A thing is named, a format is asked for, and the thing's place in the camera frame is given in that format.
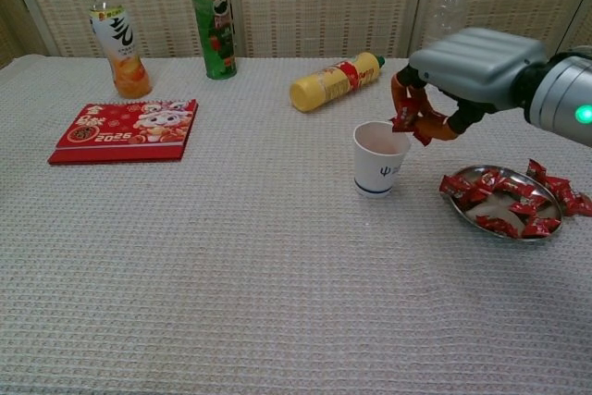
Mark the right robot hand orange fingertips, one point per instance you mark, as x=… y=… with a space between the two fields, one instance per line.
x=481 y=66

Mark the clear plastic water bottle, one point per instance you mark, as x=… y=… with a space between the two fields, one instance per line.
x=448 y=2

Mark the bamboo folding screen panel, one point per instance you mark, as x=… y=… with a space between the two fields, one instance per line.
x=14 y=20
x=152 y=2
x=583 y=25
x=518 y=2
x=324 y=2

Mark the round metal plate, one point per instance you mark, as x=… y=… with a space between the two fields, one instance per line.
x=495 y=207

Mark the white paper cup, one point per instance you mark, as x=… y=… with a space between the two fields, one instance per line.
x=377 y=173

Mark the yellow bottle green cap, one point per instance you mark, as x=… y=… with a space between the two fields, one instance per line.
x=324 y=87

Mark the green chips can red lid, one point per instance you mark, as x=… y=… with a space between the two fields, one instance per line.
x=215 y=29

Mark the white woven tablecloth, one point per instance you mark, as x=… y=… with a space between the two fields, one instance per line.
x=231 y=275

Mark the orange juice bottle black cap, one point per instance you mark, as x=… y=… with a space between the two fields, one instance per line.
x=122 y=43

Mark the red desk calendar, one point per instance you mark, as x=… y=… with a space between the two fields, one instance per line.
x=120 y=131

